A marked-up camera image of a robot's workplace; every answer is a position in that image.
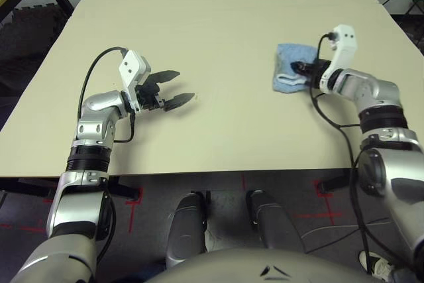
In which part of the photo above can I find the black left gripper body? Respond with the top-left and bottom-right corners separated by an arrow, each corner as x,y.
134,81 -> 166,111

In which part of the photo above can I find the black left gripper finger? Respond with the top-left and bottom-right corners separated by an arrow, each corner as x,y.
145,70 -> 181,85
163,91 -> 197,113

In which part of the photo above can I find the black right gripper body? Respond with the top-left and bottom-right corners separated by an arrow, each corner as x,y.
301,58 -> 333,87

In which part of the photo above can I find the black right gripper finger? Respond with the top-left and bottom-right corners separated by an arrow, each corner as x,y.
289,60 -> 308,76

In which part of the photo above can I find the light blue terry rag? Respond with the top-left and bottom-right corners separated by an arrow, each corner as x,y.
272,42 -> 319,93

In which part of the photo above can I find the black table foot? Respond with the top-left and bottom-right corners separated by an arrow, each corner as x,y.
18,176 -> 140,202
317,168 -> 354,195

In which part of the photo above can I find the red floor tape mark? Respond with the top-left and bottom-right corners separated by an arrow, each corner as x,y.
295,180 -> 343,225
125,187 -> 144,233

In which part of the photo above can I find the grey left robot leg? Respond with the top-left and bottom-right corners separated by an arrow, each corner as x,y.
165,191 -> 208,269

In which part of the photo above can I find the grey robot leg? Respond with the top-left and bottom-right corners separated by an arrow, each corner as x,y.
246,190 -> 307,255
165,191 -> 208,269

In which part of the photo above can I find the black foam floor mat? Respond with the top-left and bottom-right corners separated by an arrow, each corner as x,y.
0,3 -> 72,99

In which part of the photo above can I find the grey right robot leg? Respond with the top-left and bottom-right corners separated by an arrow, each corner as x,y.
246,190 -> 307,255

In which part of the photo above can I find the grey robot torso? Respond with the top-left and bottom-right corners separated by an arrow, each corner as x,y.
145,247 -> 376,283

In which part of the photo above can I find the white bystander sneaker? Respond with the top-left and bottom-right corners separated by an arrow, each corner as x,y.
358,251 -> 396,278

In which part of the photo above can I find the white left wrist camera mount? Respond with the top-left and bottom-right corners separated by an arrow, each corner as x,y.
118,48 -> 152,112

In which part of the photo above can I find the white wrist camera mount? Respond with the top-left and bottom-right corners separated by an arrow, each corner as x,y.
118,48 -> 152,112
322,24 -> 360,94

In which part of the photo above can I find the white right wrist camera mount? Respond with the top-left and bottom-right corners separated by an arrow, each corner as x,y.
322,24 -> 360,94

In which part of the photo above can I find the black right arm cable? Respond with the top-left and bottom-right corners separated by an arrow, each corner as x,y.
309,32 -> 374,276

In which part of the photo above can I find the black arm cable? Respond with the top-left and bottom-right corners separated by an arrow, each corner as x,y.
77,46 -> 135,261
309,32 -> 374,276

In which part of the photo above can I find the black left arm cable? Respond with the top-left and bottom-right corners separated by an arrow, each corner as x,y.
77,46 -> 135,261

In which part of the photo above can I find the white floor cable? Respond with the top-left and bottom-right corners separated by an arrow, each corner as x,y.
302,217 -> 391,255

